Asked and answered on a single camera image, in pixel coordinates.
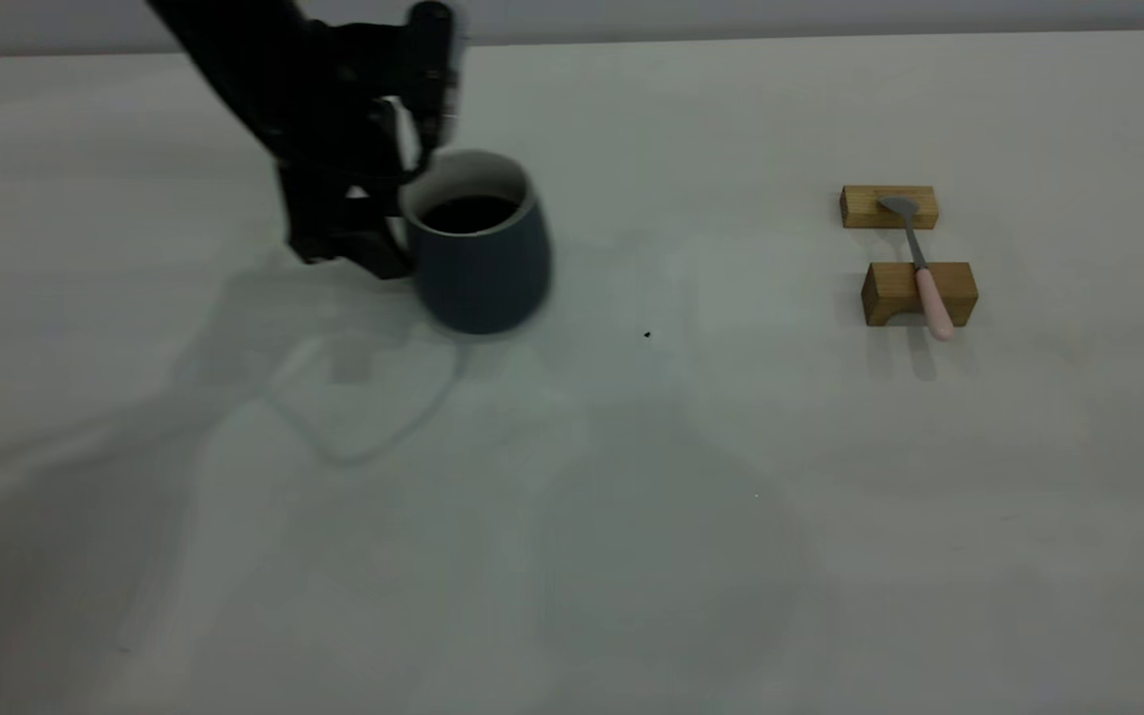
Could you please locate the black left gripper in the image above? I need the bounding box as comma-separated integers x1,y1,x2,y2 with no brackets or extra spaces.
277,22,417,281

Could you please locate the dark grey ceramic cup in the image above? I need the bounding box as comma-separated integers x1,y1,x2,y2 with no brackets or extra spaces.
399,149,553,336

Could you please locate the pink handled metal spoon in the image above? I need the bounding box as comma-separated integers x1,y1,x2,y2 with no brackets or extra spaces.
878,196,956,343

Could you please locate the dark coffee liquid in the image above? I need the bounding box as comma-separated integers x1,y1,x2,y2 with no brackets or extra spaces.
421,196,521,235

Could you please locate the flat rectangular wooden block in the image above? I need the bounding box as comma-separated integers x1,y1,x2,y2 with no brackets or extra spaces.
839,186,939,231

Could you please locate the arched wooden block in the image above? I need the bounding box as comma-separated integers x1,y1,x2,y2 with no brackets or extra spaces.
861,261,979,328

